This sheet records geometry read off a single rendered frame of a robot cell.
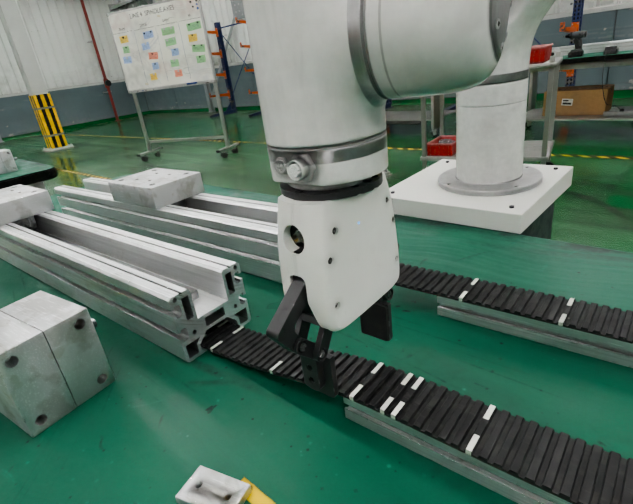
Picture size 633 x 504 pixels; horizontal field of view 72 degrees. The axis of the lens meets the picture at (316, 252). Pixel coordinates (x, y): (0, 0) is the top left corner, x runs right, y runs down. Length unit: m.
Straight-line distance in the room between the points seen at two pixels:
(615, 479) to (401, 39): 0.29
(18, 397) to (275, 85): 0.37
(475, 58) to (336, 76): 0.07
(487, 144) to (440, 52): 0.61
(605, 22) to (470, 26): 7.78
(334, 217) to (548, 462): 0.22
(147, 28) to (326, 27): 6.41
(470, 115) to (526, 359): 0.49
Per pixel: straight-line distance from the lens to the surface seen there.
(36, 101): 10.74
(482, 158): 0.85
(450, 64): 0.25
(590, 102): 5.26
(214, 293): 0.55
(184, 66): 6.35
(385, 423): 0.40
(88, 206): 1.12
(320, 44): 0.26
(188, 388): 0.49
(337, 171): 0.28
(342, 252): 0.30
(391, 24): 0.25
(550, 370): 0.48
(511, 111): 0.85
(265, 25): 0.28
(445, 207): 0.80
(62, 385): 0.52
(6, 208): 1.00
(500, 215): 0.77
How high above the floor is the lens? 1.08
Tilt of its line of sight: 24 degrees down
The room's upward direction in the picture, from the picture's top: 8 degrees counter-clockwise
